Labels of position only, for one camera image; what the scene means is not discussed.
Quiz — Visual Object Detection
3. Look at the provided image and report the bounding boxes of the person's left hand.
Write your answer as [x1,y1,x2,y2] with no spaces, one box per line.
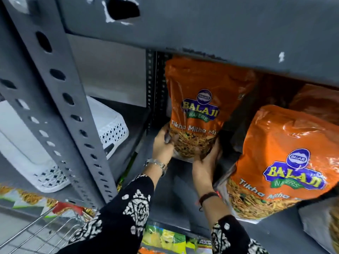
[152,124,179,170]

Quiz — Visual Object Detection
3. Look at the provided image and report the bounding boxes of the person's right hand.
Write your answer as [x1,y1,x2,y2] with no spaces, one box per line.
[192,138,222,196]

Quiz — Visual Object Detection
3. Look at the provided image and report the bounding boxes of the orange snack packet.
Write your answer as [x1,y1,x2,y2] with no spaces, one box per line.
[289,84,339,126]
[226,104,339,220]
[165,56,257,164]

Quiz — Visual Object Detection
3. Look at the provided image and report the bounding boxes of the person's right forearm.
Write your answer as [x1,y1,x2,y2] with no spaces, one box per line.
[195,192,269,254]

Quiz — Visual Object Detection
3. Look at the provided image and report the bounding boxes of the person's left forearm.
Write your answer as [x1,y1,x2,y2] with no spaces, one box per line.
[57,162,166,254]

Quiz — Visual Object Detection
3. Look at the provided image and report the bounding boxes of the red black wrist thread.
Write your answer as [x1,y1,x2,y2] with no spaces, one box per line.
[195,191,221,212]

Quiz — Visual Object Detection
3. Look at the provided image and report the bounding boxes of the dark perforated rear upright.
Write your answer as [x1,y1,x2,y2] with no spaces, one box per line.
[146,50,170,130]

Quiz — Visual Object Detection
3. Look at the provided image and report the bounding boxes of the green slim packet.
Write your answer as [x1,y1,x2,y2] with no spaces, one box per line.
[117,151,139,193]

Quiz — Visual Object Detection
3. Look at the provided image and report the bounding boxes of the yellow green snack packet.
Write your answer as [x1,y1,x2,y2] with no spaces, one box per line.
[141,225,187,254]
[185,237,213,254]

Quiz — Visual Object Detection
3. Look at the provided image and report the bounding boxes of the silver white snack packet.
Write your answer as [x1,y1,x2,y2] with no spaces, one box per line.
[299,197,339,254]

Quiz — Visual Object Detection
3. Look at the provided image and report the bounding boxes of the white plastic lattice basket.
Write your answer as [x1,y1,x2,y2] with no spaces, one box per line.
[0,96,130,193]

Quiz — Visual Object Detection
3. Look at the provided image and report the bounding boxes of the white green snack packet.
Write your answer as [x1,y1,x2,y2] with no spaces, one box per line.
[0,183,61,218]

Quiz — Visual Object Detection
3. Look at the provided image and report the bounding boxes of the silver wrist bracelet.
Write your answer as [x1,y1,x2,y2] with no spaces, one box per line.
[144,159,167,177]

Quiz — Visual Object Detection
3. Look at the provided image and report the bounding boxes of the grey perforated metal upright post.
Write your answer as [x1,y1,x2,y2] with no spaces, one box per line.
[0,0,118,209]

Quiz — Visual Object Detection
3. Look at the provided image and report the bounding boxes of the metal wire shopping basket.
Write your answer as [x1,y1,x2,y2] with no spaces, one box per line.
[0,202,92,254]

